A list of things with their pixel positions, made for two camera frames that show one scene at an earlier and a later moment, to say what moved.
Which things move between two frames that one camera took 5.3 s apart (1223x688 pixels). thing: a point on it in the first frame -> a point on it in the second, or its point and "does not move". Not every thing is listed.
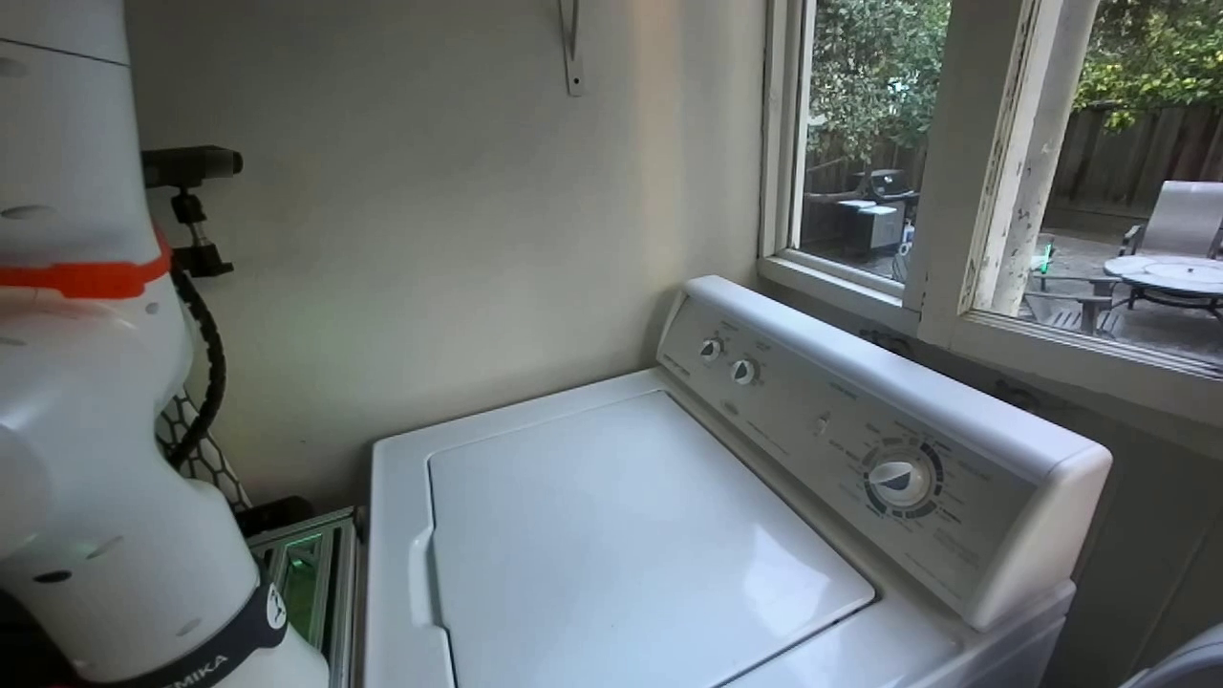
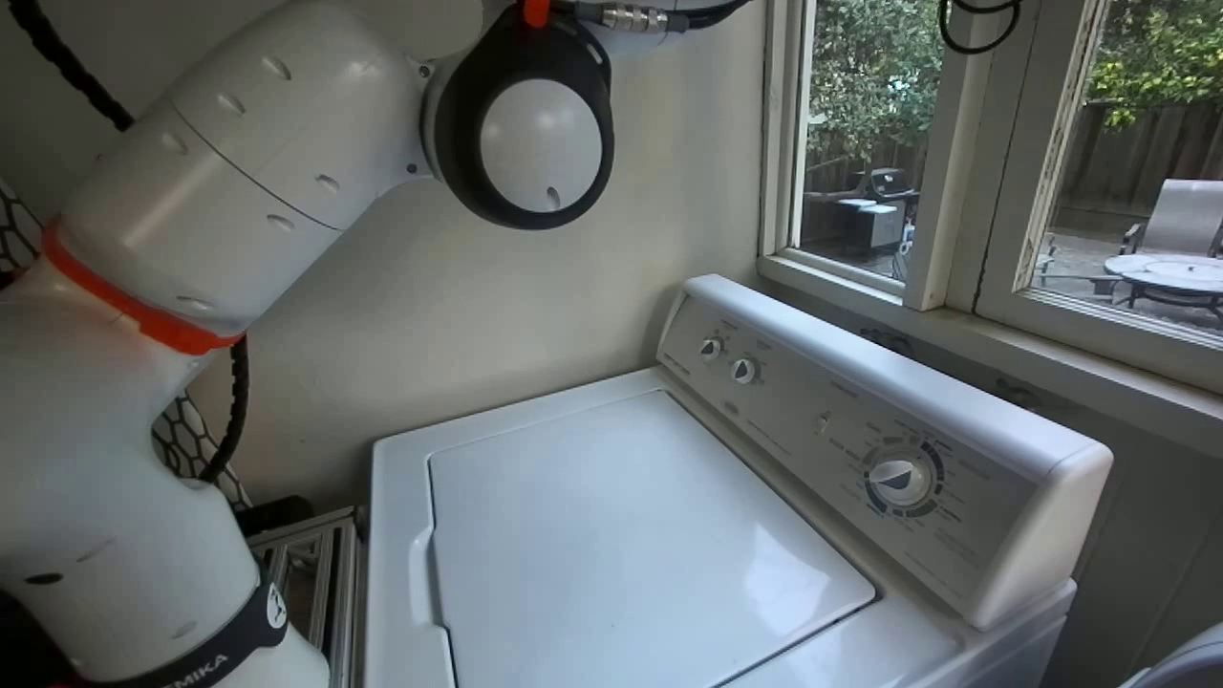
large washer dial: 902,478 does not move
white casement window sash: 1008,100 -> 1110,202
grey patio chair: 1177,223 does not move
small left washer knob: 707,349 does not move
